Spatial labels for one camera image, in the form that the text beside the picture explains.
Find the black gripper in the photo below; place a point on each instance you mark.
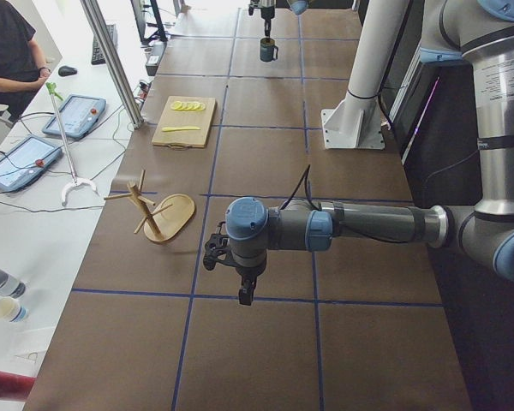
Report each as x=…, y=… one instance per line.
x=247, y=274
x=265, y=14

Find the blue mug yellow inside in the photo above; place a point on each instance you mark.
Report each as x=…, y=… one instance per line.
x=268, y=50

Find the wooden cup storage rack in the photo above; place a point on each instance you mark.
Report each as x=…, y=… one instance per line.
x=160, y=222

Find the paper cup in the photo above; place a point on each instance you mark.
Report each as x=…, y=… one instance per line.
x=11, y=310

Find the black power adapter box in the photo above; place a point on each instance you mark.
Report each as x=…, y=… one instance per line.
x=154, y=53

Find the yellow plastic knife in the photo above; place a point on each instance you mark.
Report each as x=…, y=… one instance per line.
x=180, y=128

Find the bamboo cutting board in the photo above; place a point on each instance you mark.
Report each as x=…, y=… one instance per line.
x=172, y=118

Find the black computer mouse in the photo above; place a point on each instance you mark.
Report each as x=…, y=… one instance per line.
x=65, y=71

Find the teach pendant far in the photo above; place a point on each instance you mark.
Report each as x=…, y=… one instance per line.
x=79, y=114

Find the teach pendant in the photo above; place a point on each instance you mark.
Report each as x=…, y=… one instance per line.
x=26, y=162
x=79, y=114

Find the metal reacher grabber stick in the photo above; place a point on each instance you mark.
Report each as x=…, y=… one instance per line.
x=77, y=181

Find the teach pendant near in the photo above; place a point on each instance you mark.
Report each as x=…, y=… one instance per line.
x=26, y=162

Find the seated person black shirt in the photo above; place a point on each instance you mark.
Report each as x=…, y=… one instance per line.
x=23, y=66

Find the red object at edge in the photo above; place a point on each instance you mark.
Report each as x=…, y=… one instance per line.
x=15, y=387

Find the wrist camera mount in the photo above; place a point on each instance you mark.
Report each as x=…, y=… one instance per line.
x=217, y=250

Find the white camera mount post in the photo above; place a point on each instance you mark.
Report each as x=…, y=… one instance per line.
x=389, y=42

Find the aluminium frame post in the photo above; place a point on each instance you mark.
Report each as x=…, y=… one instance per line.
x=97, y=24

